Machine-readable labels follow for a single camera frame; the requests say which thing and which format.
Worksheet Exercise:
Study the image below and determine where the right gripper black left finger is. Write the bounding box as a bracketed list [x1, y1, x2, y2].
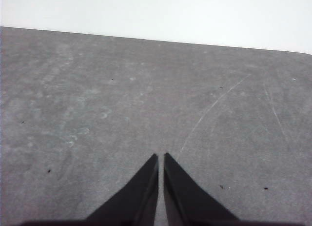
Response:
[82, 153, 159, 226]

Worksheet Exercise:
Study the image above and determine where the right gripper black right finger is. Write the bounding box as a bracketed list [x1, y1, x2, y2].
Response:
[163, 152, 244, 226]

